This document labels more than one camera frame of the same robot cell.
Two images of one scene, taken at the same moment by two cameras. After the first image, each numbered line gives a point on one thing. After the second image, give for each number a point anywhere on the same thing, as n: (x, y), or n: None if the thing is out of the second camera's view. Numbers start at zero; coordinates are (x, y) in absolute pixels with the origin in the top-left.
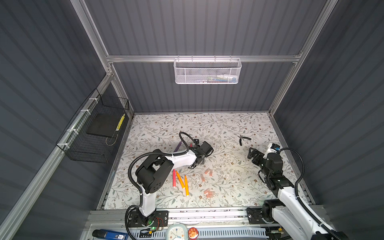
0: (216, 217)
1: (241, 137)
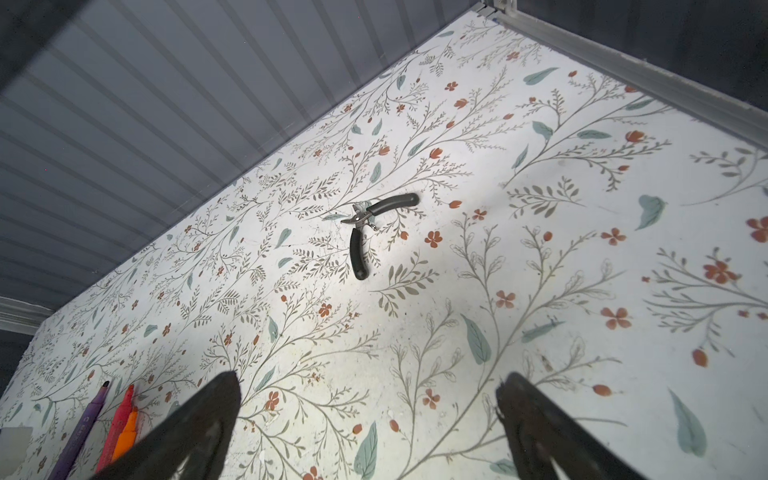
0: None
1: (359, 261)
